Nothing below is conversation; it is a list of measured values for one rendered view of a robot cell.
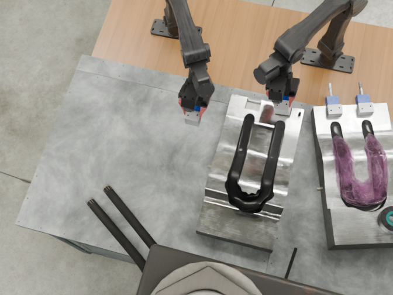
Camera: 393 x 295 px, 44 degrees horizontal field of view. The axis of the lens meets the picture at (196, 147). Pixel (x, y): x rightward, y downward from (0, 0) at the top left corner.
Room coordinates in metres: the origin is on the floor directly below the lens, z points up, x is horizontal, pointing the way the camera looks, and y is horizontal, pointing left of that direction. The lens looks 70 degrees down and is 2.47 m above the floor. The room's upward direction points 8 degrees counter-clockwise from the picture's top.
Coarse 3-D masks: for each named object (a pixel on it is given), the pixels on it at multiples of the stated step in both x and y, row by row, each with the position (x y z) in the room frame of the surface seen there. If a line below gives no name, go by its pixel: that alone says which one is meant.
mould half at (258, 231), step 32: (224, 128) 0.64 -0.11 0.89; (256, 128) 0.62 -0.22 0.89; (288, 128) 0.60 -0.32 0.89; (224, 160) 0.52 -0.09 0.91; (256, 160) 0.50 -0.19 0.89; (288, 160) 0.49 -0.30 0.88; (224, 192) 0.40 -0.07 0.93; (256, 192) 0.39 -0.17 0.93; (224, 224) 0.31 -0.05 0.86; (256, 224) 0.30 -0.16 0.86
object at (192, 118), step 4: (196, 108) 0.70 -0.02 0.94; (200, 108) 0.70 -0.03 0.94; (188, 112) 0.69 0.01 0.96; (192, 112) 0.68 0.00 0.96; (196, 112) 0.68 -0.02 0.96; (188, 116) 0.67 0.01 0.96; (192, 116) 0.67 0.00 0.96; (196, 116) 0.67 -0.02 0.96; (188, 120) 0.66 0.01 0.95; (192, 120) 0.66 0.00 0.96; (196, 120) 0.65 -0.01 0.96; (200, 120) 0.67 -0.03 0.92; (188, 124) 0.67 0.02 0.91; (192, 124) 0.66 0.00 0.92; (196, 124) 0.65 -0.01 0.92
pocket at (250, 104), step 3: (249, 99) 0.74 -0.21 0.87; (246, 102) 0.73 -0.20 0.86; (249, 102) 0.73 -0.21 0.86; (252, 102) 0.73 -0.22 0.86; (255, 102) 0.73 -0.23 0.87; (258, 102) 0.72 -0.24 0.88; (246, 105) 0.72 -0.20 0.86; (249, 105) 0.72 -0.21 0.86; (252, 105) 0.72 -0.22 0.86; (255, 105) 0.72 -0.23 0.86; (258, 105) 0.72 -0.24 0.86; (246, 108) 0.71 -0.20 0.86; (249, 108) 0.71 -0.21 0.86; (252, 108) 0.71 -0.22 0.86; (255, 108) 0.71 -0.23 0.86; (258, 108) 0.71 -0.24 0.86
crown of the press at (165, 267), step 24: (168, 264) 0.06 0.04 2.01; (192, 264) 0.06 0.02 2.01; (216, 264) 0.05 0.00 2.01; (144, 288) 0.04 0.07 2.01; (168, 288) 0.04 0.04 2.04; (192, 288) 0.03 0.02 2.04; (216, 288) 0.03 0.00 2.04; (240, 288) 0.03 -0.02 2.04; (264, 288) 0.03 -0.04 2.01; (288, 288) 0.02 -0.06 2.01; (312, 288) 0.02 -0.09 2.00
